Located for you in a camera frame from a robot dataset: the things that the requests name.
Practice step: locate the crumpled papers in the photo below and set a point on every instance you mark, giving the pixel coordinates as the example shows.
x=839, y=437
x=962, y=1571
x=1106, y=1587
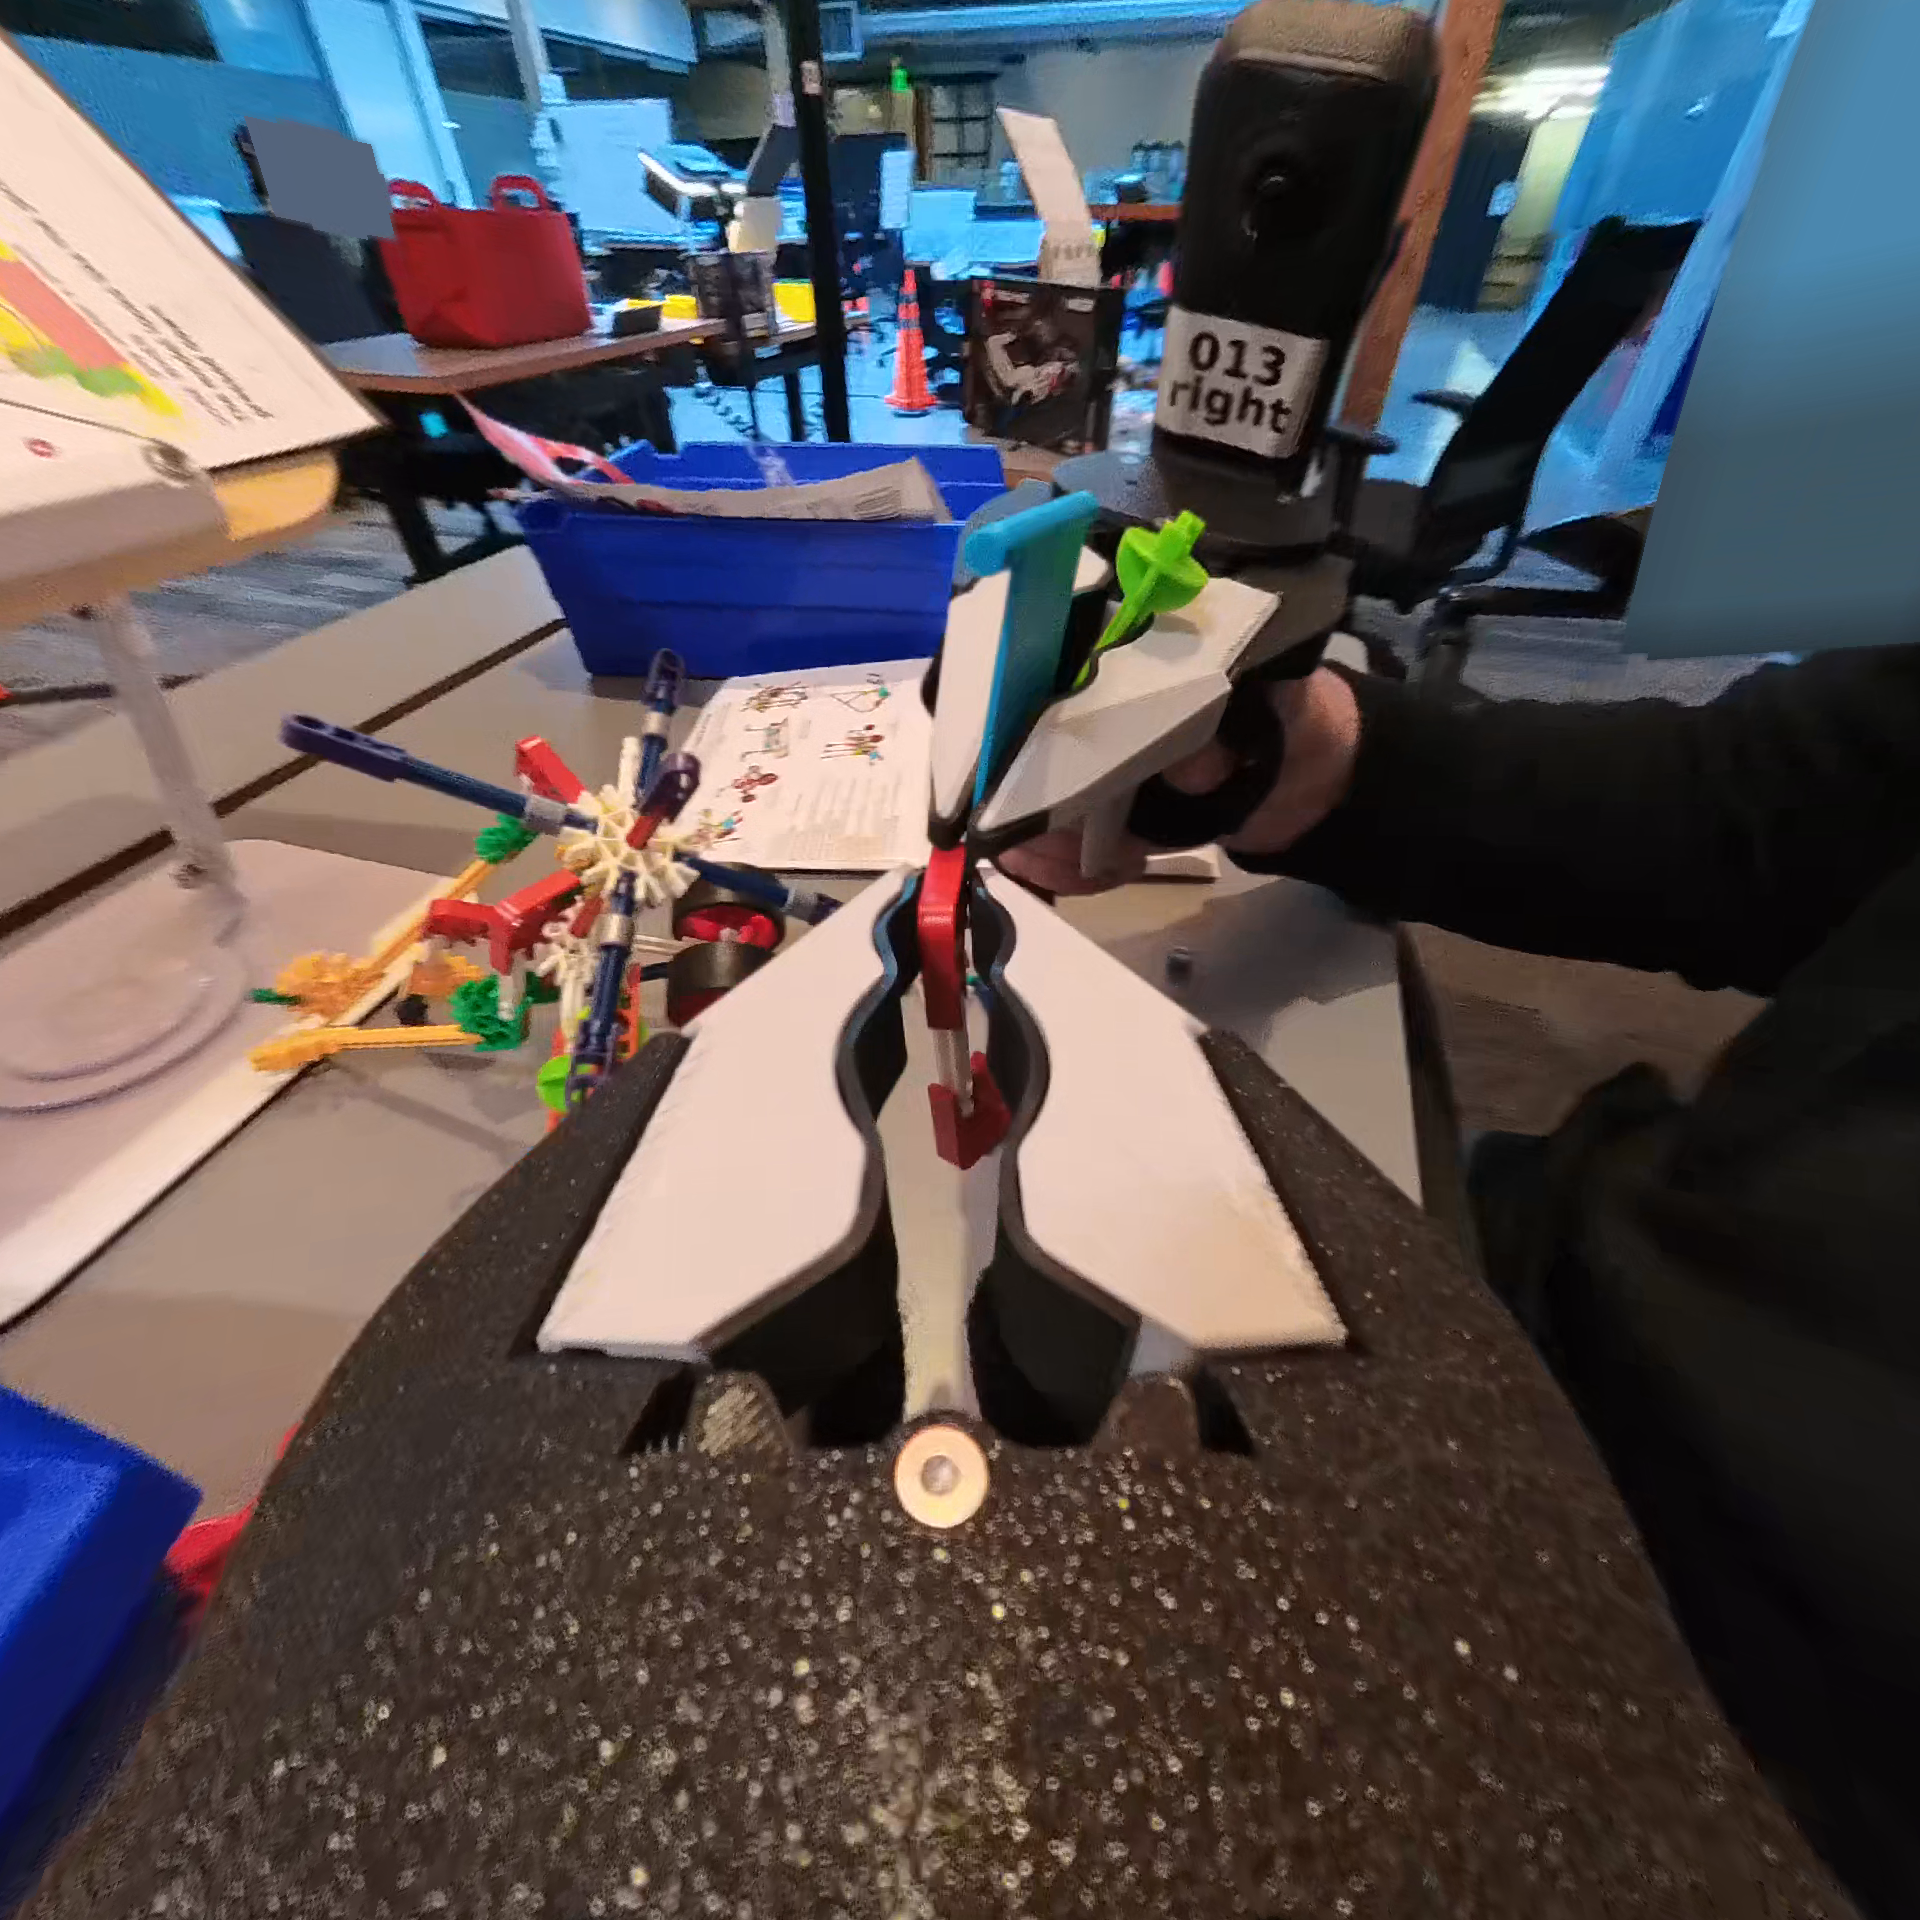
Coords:
x=839, y=495

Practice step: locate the blue bin with papers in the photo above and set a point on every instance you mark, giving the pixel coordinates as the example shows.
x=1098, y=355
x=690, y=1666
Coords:
x=720, y=599

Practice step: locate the wooden column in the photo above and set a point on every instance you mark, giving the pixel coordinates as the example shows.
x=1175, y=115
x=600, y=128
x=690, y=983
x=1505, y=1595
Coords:
x=1464, y=180

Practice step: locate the black pole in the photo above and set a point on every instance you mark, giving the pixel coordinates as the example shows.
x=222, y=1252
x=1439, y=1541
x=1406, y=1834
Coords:
x=819, y=224

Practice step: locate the instruction sheet board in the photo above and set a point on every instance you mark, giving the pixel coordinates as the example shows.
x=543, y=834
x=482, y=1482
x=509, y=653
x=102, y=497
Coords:
x=120, y=300

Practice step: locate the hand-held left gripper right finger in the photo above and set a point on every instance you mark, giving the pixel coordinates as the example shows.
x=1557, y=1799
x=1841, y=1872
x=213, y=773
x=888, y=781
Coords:
x=1162, y=1201

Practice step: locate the red toy connector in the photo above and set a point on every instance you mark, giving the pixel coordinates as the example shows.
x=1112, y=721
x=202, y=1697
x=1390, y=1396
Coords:
x=960, y=1141
x=943, y=931

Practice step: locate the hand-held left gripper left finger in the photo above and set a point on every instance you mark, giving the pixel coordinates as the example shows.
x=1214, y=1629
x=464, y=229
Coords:
x=720, y=1201

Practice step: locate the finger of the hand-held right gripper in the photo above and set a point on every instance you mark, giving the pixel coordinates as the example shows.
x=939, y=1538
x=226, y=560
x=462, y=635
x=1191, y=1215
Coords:
x=1141, y=704
x=960, y=690

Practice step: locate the colourful construction toy model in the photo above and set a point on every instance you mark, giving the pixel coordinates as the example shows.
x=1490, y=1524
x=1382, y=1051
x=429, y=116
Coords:
x=717, y=968

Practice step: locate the short white toy rod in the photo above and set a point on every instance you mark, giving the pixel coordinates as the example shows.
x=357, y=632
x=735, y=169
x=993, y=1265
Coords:
x=949, y=1072

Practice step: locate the lime green toy spool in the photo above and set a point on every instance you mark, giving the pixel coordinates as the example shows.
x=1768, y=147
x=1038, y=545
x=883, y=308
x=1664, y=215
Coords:
x=1154, y=562

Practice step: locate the black printed box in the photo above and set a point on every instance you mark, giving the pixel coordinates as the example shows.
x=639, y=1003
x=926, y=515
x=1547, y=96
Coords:
x=1043, y=360

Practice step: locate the orange traffic cone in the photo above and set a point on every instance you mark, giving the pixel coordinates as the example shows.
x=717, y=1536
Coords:
x=910, y=368

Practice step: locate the black office chair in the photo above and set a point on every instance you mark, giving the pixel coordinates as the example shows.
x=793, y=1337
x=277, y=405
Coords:
x=1529, y=405

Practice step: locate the printed instruction leaflet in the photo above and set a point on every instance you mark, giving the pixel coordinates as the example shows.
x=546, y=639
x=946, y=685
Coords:
x=839, y=809

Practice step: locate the person's right hand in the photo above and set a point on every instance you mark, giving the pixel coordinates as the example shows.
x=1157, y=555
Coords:
x=1319, y=751

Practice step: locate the blue parts bin with tag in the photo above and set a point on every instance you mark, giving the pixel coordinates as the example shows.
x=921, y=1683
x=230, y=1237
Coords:
x=75, y=1575

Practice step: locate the wooden background table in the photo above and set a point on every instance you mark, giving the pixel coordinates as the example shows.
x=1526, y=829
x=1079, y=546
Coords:
x=495, y=360

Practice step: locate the red tote bag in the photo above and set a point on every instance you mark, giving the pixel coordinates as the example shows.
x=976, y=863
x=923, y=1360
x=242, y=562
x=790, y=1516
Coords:
x=481, y=283

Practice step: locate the person's right forearm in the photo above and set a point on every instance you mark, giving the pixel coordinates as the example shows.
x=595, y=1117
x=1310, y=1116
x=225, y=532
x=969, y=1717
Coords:
x=1576, y=796

